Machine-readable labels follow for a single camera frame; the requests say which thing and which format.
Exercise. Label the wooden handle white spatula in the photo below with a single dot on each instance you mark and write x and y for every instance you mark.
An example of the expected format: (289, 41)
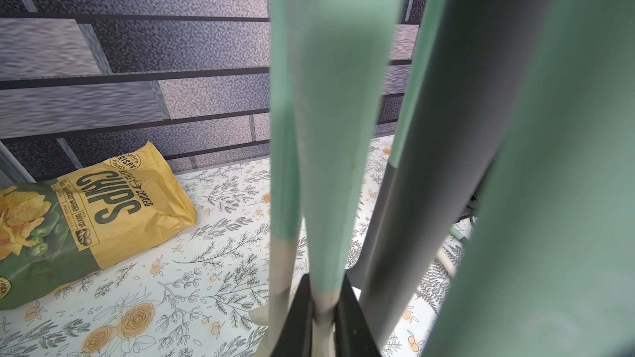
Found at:
(285, 199)

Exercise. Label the grey utensil rack stand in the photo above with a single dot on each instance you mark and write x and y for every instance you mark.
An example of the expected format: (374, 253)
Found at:
(466, 75)

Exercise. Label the green handle cream utensil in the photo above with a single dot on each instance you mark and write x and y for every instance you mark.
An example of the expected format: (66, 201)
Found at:
(339, 54)

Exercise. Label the yellow chips bag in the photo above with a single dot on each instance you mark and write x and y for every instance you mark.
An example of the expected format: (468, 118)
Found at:
(57, 232)

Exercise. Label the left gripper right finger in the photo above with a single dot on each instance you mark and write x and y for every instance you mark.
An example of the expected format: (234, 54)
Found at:
(352, 335)

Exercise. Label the green handle grey utensil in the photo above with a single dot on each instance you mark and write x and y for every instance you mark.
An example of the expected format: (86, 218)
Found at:
(549, 270)

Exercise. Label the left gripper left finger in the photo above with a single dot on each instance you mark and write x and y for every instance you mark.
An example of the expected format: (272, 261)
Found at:
(295, 339)

